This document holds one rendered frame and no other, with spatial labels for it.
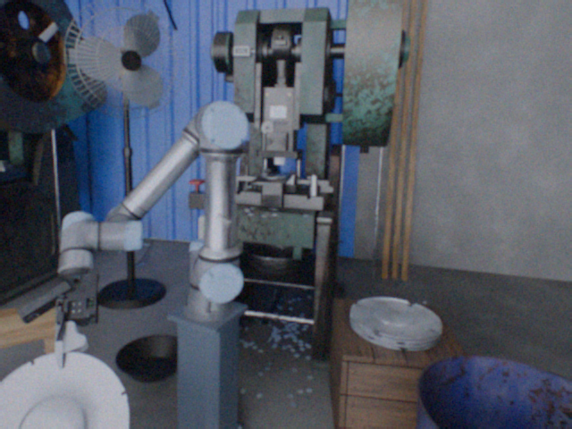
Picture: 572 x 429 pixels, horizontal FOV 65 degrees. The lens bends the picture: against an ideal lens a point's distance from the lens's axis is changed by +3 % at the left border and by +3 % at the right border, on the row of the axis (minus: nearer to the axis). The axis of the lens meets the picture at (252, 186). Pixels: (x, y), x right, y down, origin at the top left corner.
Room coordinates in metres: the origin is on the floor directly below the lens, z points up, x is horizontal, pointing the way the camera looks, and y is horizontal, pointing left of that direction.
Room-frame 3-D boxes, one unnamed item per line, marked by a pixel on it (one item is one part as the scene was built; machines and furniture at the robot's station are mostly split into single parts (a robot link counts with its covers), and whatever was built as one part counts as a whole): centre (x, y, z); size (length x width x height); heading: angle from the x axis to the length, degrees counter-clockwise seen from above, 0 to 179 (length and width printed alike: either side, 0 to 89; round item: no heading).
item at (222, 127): (1.17, 0.09, 0.82); 0.15 x 0.12 x 0.55; 17
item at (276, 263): (2.06, -0.13, 0.36); 0.34 x 0.34 x 0.10
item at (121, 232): (1.11, 0.34, 0.75); 0.11 x 0.11 x 0.08; 17
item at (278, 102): (2.02, -0.12, 1.04); 0.17 x 0.15 x 0.30; 166
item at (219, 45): (2.13, 0.11, 1.31); 0.22 x 0.12 x 0.22; 166
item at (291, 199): (2.06, -0.13, 0.67); 0.45 x 0.30 x 0.06; 76
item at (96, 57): (2.74, 0.63, 0.80); 1.24 x 0.65 x 1.59; 166
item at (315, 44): (2.20, -0.16, 0.83); 0.79 x 0.43 x 1.34; 166
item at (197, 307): (1.30, 0.13, 0.50); 0.15 x 0.15 x 0.10
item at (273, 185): (1.89, -0.09, 0.72); 0.25 x 0.14 x 0.14; 166
